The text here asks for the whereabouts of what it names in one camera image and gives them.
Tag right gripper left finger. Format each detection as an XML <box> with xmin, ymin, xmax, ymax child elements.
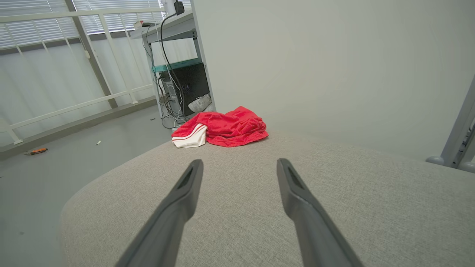
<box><xmin>115</xmin><ymin>159</ymin><xmax>204</xmax><ymax>267</ymax></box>

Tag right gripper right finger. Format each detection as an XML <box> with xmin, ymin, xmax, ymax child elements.
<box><xmin>276</xmin><ymin>158</ymin><xmax>364</xmax><ymax>267</ymax></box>

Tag red basketball jersey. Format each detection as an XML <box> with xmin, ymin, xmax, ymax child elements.
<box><xmin>171</xmin><ymin>106</ymin><xmax>269</xmax><ymax>149</ymax></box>

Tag white sneaker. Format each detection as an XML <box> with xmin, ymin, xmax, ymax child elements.
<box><xmin>188</xmin><ymin>93</ymin><xmax>213</xmax><ymax>113</ymax></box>

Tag black computer tower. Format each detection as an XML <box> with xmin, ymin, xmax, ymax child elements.
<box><xmin>160</xmin><ymin>62</ymin><xmax>211</xmax><ymax>117</ymax></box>

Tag white desk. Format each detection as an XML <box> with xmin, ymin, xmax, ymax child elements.
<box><xmin>130</xmin><ymin>9</ymin><xmax>217</xmax><ymax>128</ymax></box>

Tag white metal railing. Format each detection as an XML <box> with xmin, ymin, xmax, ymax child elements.
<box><xmin>0</xmin><ymin>7</ymin><xmax>166</xmax><ymax>145</ymax></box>

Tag white window blinds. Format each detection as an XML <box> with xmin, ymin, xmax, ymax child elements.
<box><xmin>0</xmin><ymin>0</ymin><xmax>191</xmax><ymax>49</ymax></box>

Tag black cable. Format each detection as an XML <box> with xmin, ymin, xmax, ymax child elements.
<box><xmin>160</xmin><ymin>11</ymin><xmax>186</xmax><ymax>119</ymax></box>

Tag grey window frame column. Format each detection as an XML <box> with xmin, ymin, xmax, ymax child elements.
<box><xmin>65</xmin><ymin>0</ymin><xmax>118</xmax><ymax>109</ymax></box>

